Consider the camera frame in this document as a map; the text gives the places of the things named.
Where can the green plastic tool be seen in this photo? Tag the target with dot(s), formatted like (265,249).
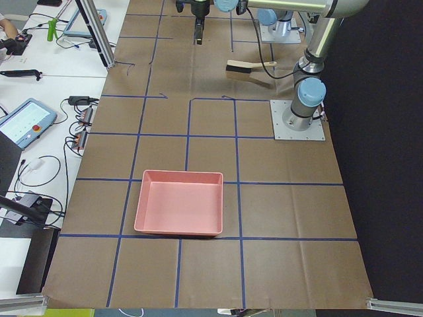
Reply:
(52,32)

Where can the black power adapter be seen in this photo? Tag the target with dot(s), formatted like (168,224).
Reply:
(81,100)

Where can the cream brush with black bristles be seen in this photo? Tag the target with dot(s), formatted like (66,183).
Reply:
(246,67)

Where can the blue teach pendant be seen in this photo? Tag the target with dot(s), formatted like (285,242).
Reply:
(26,123)
(76,27)

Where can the aluminium frame post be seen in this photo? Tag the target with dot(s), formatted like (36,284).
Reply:
(90,16)

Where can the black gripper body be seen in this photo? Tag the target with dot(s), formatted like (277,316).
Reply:
(199,10)

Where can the blue teach pendant near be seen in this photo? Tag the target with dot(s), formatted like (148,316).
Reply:
(26,123)

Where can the black handle tool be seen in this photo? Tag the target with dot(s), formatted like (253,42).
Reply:
(22,73)

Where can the blue teach pendant far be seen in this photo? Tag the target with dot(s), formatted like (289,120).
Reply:
(76,27)

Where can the pink plastic bin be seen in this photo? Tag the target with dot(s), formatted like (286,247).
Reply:
(180,203)

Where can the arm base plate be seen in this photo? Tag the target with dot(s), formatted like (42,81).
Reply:
(289,127)
(273,37)

